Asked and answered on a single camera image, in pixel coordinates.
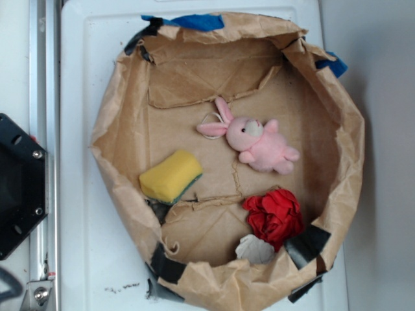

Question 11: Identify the aluminium frame rail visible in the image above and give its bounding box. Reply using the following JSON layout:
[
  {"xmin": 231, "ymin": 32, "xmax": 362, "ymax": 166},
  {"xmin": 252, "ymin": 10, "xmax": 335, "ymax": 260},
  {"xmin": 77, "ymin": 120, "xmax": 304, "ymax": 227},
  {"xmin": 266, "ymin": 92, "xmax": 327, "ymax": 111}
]
[{"xmin": 21, "ymin": 1, "xmax": 63, "ymax": 310}]

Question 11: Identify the white plastic tray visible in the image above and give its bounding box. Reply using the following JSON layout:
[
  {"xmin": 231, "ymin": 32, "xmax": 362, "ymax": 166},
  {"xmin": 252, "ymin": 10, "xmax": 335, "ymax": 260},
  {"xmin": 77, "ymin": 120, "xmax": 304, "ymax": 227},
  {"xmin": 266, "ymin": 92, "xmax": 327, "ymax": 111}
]
[{"xmin": 58, "ymin": 0, "xmax": 351, "ymax": 311}]

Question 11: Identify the red crumpled cloth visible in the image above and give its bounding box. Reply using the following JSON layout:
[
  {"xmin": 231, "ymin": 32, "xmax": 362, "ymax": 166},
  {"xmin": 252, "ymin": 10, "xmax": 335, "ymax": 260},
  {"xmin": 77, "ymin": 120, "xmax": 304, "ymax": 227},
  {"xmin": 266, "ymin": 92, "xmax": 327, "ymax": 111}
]
[{"xmin": 243, "ymin": 189, "xmax": 305, "ymax": 252}]

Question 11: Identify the brown paper bag bin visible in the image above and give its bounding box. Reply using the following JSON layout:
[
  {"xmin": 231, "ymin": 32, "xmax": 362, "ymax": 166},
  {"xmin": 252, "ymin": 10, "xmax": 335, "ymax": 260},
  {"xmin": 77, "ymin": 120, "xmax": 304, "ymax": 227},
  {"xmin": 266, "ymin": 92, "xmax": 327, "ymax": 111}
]
[{"xmin": 91, "ymin": 12, "xmax": 364, "ymax": 310}]

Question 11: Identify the yellow and green sponge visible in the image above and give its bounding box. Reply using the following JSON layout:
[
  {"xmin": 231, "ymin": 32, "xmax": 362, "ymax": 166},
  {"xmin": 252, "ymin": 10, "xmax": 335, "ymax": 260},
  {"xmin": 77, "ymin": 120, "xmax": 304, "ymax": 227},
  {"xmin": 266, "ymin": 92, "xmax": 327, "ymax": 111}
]
[{"xmin": 139, "ymin": 150, "xmax": 203, "ymax": 205}]

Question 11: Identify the white crumpled paper ball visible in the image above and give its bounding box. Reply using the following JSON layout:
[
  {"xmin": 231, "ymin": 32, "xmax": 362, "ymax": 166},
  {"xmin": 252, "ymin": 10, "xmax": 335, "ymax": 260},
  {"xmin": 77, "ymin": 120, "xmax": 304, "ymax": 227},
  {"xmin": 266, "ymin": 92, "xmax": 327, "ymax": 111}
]
[{"xmin": 235, "ymin": 234, "xmax": 275, "ymax": 264}]

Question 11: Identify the pink plush bunny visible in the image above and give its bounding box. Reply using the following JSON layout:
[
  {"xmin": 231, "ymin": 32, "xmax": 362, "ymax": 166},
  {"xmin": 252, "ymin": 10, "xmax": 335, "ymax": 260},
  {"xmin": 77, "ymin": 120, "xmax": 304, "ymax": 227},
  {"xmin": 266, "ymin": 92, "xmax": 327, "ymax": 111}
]
[{"xmin": 196, "ymin": 97, "xmax": 300, "ymax": 175}]

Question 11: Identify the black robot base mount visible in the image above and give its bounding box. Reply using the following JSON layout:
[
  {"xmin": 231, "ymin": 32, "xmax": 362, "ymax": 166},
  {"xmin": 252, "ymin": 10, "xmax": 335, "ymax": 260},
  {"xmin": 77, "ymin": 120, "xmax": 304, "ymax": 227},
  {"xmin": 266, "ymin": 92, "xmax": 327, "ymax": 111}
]
[{"xmin": 1, "ymin": 113, "xmax": 47, "ymax": 260}]

